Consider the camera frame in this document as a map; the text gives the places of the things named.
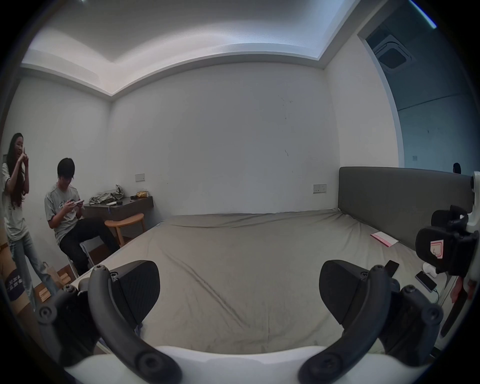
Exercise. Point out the black phone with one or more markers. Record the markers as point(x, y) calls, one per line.
point(392, 267)

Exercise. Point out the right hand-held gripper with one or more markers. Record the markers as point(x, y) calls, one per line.
point(475, 219)

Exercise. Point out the brown paper bag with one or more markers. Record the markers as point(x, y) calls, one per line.
point(50, 272)

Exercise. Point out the bed with beige sheet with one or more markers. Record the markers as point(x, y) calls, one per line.
point(240, 270)

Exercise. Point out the dark wall-mounted desk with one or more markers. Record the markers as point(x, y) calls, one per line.
point(123, 208)

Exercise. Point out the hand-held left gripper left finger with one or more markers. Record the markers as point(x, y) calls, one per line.
point(112, 330)

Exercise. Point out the pink and white card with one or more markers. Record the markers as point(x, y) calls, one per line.
point(384, 239)

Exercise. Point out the round wooden stool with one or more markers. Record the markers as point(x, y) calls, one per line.
point(125, 223)

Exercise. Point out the person's right hand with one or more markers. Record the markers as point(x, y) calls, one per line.
point(458, 290)

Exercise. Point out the grey padded headboard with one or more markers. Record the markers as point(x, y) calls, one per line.
point(390, 198)

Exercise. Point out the small white charger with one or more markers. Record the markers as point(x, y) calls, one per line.
point(428, 268)

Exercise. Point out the white wall socket plate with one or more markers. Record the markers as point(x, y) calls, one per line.
point(319, 188)
point(140, 177)

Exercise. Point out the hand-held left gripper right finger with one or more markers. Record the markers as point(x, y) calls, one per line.
point(371, 322)

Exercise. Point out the folding chair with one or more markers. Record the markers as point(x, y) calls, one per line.
point(84, 255)

